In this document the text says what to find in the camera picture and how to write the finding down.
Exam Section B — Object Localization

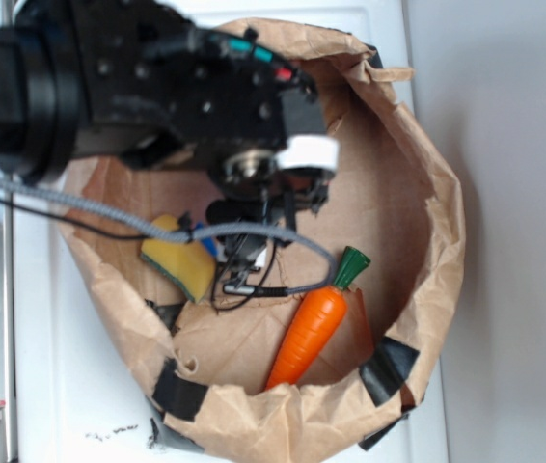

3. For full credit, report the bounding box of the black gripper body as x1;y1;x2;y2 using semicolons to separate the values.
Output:
72;1;338;213

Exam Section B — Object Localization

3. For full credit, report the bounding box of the blue felt ball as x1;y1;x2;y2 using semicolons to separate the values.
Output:
195;222;218;259

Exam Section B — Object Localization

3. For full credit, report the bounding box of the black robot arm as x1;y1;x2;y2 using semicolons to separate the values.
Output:
0;1;339;210

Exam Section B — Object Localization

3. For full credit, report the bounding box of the yellow sponge with green backing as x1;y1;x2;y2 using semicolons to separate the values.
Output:
141;238;216;303

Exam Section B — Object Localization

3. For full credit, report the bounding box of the orange plastic toy carrot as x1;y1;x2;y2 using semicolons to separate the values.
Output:
265;246;370;390

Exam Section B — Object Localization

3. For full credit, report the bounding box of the brown paper bag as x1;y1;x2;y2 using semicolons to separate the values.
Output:
58;17;467;463

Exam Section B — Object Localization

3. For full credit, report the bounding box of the black thin cable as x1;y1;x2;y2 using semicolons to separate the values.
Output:
0;185;274;313

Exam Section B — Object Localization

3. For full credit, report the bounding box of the wrist camera with usb plug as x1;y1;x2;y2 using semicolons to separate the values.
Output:
205;200;284;296

